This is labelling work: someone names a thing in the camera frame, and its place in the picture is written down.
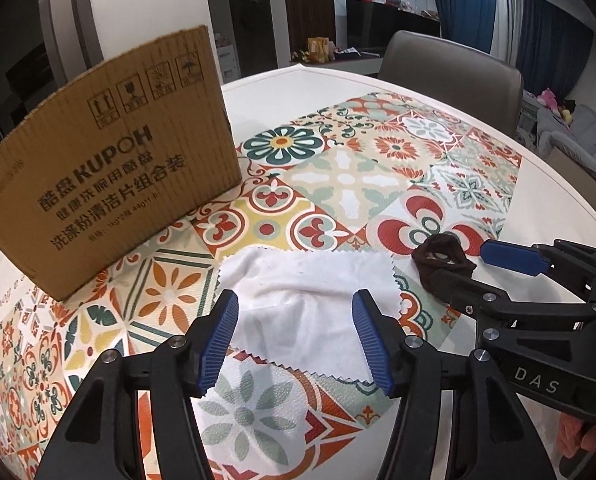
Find colourful tile-pattern table mat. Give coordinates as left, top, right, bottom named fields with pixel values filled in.
left=0, top=92, right=524, bottom=480

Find small dark brown cloth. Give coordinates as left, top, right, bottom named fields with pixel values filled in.
left=412, top=234, right=477, bottom=293

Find low grey television cabinet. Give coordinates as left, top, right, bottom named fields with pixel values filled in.
left=290, top=52, right=385, bottom=78

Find pink plush toy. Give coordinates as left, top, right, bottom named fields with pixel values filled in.
left=538, top=87, right=576, bottom=123

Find dark wooden room door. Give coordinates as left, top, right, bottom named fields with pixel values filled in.
left=230, top=0, right=279, bottom=73

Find black television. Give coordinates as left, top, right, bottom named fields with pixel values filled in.
left=346, top=0, right=441, bottom=53

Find brown cardboard box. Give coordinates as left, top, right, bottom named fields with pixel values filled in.
left=0, top=25, right=243, bottom=302

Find blue curtain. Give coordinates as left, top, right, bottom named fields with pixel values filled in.
left=515, top=0, right=594, bottom=98
left=430, top=0, right=496, bottom=56

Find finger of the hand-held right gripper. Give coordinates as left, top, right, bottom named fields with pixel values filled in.
left=430, top=266, right=596, bottom=333
left=479, top=239, right=596, bottom=303

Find white sheer curtain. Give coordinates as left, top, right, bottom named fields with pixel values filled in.
left=493, top=0, right=521, bottom=68

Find grey sofa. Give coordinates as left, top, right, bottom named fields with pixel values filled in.
left=520, top=92, right=596, bottom=196

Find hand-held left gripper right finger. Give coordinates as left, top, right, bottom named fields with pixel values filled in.
left=352, top=289, right=549, bottom=480

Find yellow gift boxes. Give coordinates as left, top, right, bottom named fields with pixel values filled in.
left=306, top=36, right=336, bottom=63

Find slatted wood wall panel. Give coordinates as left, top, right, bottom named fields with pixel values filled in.
left=282, top=0, right=335, bottom=56

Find white zigzag-edged cloth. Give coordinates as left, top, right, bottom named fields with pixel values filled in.
left=217, top=247, right=403, bottom=386

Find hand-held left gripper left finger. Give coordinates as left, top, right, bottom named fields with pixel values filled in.
left=35, top=290, right=241, bottom=480

